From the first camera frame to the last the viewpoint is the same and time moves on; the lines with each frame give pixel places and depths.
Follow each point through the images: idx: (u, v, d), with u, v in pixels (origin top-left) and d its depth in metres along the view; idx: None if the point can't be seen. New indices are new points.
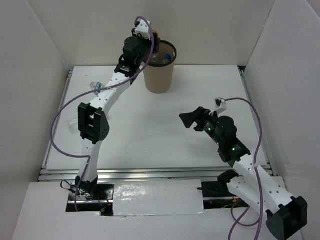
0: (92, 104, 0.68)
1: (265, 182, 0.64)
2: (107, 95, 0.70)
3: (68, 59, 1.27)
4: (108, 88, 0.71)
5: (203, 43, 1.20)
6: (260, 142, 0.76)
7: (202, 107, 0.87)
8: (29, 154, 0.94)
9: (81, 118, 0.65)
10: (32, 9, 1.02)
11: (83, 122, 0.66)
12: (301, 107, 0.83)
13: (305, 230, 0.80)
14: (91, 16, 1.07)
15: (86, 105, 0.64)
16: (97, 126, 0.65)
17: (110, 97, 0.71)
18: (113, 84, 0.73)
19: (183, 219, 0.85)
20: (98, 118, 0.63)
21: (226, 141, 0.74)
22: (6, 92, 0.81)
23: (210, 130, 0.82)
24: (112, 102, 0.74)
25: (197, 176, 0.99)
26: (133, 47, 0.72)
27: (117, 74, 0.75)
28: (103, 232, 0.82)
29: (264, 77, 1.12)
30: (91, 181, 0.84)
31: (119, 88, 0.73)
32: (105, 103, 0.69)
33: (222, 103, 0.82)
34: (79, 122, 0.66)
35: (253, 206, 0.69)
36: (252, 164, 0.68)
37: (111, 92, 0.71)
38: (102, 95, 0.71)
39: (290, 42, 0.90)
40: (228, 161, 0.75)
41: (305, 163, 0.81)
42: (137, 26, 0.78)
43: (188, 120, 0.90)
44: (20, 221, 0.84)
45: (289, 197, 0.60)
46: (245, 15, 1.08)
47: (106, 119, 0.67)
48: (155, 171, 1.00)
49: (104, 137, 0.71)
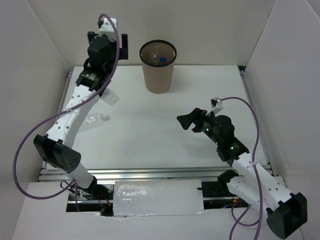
0: (50, 135, 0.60)
1: (264, 179, 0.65)
2: (67, 121, 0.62)
3: (68, 59, 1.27)
4: (68, 112, 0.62)
5: (203, 43, 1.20)
6: (257, 140, 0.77)
7: (199, 108, 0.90)
8: (29, 154, 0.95)
9: (41, 152, 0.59)
10: (32, 9, 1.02)
11: (45, 157, 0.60)
12: (301, 107, 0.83)
13: (305, 230, 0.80)
14: (91, 15, 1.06)
15: (43, 139, 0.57)
16: (60, 160, 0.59)
17: (71, 122, 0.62)
18: (74, 104, 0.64)
19: (183, 220, 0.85)
20: (59, 154, 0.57)
21: (225, 140, 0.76)
22: (6, 92, 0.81)
23: (208, 130, 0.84)
24: (78, 124, 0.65)
25: (196, 176, 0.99)
26: (98, 48, 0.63)
27: (79, 90, 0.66)
28: (104, 232, 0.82)
29: (264, 77, 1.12)
30: (86, 186, 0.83)
31: (82, 108, 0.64)
32: (64, 132, 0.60)
33: (218, 103, 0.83)
34: (41, 155, 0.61)
35: (253, 205, 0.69)
36: (250, 162, 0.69)
37: (72, 117, 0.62)
38: (61, 121, 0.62)
39: (290, 42, 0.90)
40: (227, 160, 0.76)
41: (305, 163, 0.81)
42: (102, 25, 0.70)
43: (185, 122, 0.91)
44: (20, 221, 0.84)
45: (288, 194, 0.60)
46: (245, 15, 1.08)
47: (70, 149, 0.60)
48: (155, 171, 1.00)
49: (75, 163, 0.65)
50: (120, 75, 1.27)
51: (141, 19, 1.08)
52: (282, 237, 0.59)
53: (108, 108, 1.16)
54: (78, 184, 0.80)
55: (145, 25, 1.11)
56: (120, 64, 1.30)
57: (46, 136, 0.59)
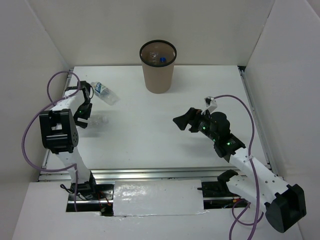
0: (54, 109, 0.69)
1: (260, 172, 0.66)
2: (66, 101, 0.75)
3: (68, 59, 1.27)
4: (66, 97, 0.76)
5: (203, 43, 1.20)
6: (253, 137, 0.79)
7: (194, 108, 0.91)
8: (29, 153, 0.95)
9: (46, 126, 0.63)
10: (32, 10, 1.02)
11: (49, 131, 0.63)
12: (301, 107, 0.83)
13: (306, 230, 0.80)
14: (90, 16, 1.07)
15: (48, 112, 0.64)
16: (66, 126, 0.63)
17: (70, 102, 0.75)
18: (68, 95, 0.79)
19: (183, 220, 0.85)
20: (66, 116, 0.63)
21: (221, 137, 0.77)
22: (5, 92, 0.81)
23: (205, 128, 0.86)
24: (73, 109, 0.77)
25: (196, 176, 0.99)
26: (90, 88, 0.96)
27: (69, 90, 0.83)
28: (103, 232, 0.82)
29: (264, 77, 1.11)
30: (87, 180, 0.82)
31: (76, 96, 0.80)
32: (67, 106, 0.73)
33: (212, 101, 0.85)
34: (44, 133, 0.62)
35: (252, 202, 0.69)
36: (246, 156, 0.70)
37: (70, 99, 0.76)
38: (61, 103, 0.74)
39: (290, 42, 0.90)
40: (224, 156, 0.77)
41: (305, 162, 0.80)
42: None
43: (182, 123, 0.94)
44: (20, 221, 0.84)
45: (285, 186, 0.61)
46: (244, 14, 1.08)
47: (73, 120, 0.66)
48: (155, 171, 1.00)
49: (75, 142, 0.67)
50: (120, 75, 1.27)
51: (141, 18, 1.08)
52: (281, 231, 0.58)
53: (108, 108, 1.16)
54: (75, 180, 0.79)
55: (146, 25, 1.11)
56: (120, 64, 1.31)
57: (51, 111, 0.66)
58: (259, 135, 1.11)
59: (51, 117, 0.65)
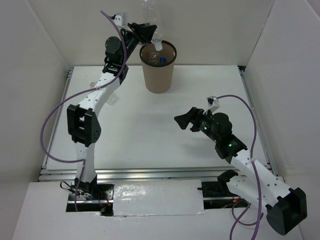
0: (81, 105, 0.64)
1: (263, 175, 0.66)
2: (96, 95, 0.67)
3: (68, 59, 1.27)
4: (97, 88, 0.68)
5: (203, 43, 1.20)
6: (255, 137, 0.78)
7: (195, 108, 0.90)
8: (29, 154, 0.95)
9: (70, 121, 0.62)
10: (32, 10, 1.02)
11: (73, 125, 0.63)
12: (301, 107, 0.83)
13: (306, 230, 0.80)
14: (90, 16, 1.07)
15: (75, 107, 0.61)
16: (89, 127, 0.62)
17: (100, 96, 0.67)
18: (101, 84, 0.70)
19: (183, 219, 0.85)
20: (89, 119, 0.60)
21: (223, 138, 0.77)
22: (5, 92, 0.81)
23: (206, 129, 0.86)
24: (102, 102, 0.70)
25: (196, 176, 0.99)
26: (117, 48, 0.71)
27: (105, 74, 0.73)
28: (103, 232, 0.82)
29: (264, 77, 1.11)
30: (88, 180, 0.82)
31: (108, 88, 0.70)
32: (95, 103, 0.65)
33: (215, 101, 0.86)
34: (70, 125, 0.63)
35: (253, 203, 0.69)
36: (248, 158, 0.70)
37: (100, 93, 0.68)
38: (91, 95, 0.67)
39: (290, 42, 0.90)
40: (225, 157, 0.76)
41: (305, 162, 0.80)
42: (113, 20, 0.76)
43: (183, 122, 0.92)
44: (20, 220, 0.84)
45: (287, 190, 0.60)
46: (244, 14, 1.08)
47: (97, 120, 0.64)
48: (155, 171, 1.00)
49: (96, 136, 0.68)
50: None
51: (141, 18, 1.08)
52: (281, 233, 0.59)
53: (108, 108, 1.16)
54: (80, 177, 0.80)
55: None
56: None
57: (78, 106, 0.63)
58: (259, 136, 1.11)
59: (77, 111, 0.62)
